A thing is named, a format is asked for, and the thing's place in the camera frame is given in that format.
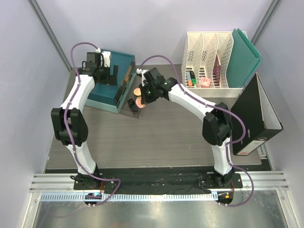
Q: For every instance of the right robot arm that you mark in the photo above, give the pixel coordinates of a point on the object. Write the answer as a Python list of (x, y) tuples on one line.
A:
[(216, 122)]

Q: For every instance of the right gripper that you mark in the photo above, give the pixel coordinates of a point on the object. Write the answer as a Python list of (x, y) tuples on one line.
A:
[(145, 99)]

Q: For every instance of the gold lid cream jar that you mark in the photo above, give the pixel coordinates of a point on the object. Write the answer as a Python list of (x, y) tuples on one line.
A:
[(137, 92)]

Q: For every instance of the white slotted cable duct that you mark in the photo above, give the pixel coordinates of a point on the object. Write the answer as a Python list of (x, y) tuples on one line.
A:
[(92, 197)]

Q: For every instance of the green plastic folder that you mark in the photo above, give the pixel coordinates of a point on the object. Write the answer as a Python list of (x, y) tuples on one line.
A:
[(243, 61)]

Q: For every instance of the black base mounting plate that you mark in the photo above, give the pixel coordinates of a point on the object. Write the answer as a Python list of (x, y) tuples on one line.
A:
[(113, 174)]

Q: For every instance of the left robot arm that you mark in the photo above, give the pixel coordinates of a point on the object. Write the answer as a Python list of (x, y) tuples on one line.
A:
[(69, 125)]

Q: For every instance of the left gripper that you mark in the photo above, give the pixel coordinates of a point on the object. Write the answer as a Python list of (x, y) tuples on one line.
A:
[(112, 80)]

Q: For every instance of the round pink compact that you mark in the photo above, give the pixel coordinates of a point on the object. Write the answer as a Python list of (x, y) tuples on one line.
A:
[(139, 104)]

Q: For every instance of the highlighter markers pack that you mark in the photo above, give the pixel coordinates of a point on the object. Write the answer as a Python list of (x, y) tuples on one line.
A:
[(191, 80)]

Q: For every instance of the black lever arch binder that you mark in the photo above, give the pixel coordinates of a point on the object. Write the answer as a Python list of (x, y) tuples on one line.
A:
[(261, 121)]

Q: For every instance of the magenta booklet in rack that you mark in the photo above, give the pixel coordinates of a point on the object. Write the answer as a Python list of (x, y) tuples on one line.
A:
[(216, 71)]

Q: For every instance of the teal drawer organizer box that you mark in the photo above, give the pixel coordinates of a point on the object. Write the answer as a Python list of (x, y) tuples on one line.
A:
[(110, 94)]

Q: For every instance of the clear smoky drawer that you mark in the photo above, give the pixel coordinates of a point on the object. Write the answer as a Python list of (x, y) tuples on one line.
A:
[(125, 109), (126, 65)]

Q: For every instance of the black round cap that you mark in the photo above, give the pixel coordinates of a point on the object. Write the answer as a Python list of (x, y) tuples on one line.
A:
[(134, 108), (131, 103)]

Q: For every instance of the white file organizer rack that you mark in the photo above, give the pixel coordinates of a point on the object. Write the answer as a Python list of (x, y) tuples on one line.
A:
[(199, 55)]

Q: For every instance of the aluminium rail frame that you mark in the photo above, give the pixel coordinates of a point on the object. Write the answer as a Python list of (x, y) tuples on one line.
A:
[(260, 180)]

